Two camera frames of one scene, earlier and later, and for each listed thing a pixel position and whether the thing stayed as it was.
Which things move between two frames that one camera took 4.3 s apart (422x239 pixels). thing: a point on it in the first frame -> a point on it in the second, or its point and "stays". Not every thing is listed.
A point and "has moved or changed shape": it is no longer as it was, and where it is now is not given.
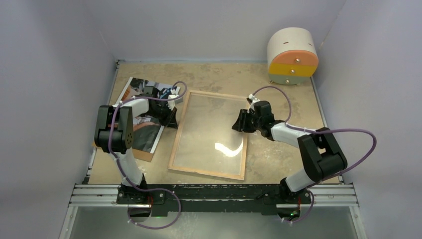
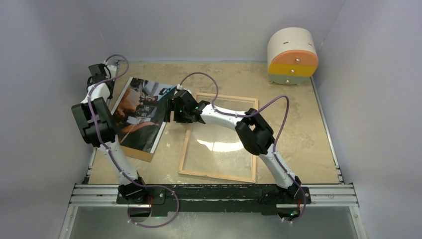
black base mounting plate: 265,199 stays
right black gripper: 241,124 -> 172,105
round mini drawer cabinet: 292,56 stays
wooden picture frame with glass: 205,142 has moved or changed shape
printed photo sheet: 146,130 stays
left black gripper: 171,122 -> 112,82
